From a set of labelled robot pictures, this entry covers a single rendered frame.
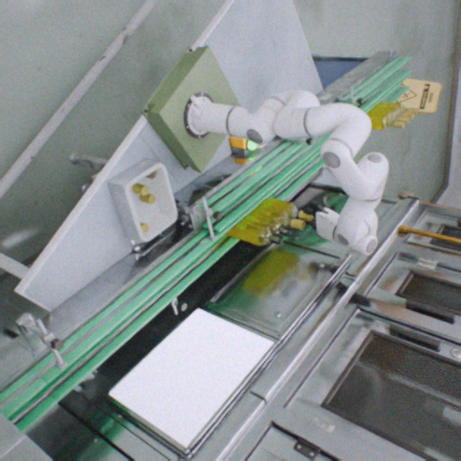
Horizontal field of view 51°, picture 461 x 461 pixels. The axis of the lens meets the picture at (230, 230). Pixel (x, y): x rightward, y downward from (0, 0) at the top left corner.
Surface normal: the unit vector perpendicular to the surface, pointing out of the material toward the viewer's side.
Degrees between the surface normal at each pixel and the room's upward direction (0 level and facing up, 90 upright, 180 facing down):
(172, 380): 90
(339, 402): 90
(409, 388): 90
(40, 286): 0
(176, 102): 2
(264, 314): 90
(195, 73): 2
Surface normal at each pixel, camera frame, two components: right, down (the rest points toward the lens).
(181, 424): -0.16, -0.82
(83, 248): 0.78, 0.23
